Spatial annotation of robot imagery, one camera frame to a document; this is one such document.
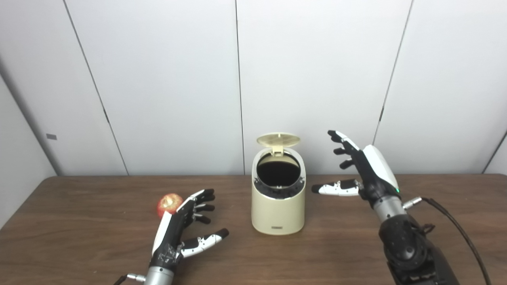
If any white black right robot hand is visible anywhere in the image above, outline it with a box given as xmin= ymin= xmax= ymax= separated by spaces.
xmin=311 ymin=130 xmax=400 ymax=208

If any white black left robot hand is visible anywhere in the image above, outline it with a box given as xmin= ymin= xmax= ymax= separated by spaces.
xmin=150 ymin=189 xmax=229 ymax=274

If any red apple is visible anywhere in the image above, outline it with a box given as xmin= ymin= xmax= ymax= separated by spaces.
xmin=157 ymin=193 xmax=184 ymax=219

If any round cream bin lid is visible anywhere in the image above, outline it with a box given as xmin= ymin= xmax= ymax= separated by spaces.
xmin=256 ymin=133 xmax=301 ymax=157

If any cream-colored bin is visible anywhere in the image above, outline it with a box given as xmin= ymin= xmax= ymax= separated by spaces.
xmin=251 ymin=147 xmax=306 ymax=236

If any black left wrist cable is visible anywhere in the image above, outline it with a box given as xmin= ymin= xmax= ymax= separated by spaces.
xmin=113 ymin=273 xmax=147 ymax=285

